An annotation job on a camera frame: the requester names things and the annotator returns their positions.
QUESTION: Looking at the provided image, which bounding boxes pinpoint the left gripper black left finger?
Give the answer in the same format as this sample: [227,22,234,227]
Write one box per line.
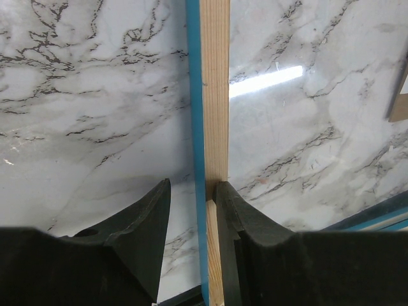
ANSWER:
[1,179,171,305]

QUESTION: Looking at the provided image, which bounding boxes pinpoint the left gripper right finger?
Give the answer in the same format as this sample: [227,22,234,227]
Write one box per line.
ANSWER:
[213,182,407,305]

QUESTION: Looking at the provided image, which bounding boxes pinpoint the light wooden picture frame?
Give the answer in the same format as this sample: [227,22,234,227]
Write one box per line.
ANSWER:
[187,1,407,305]

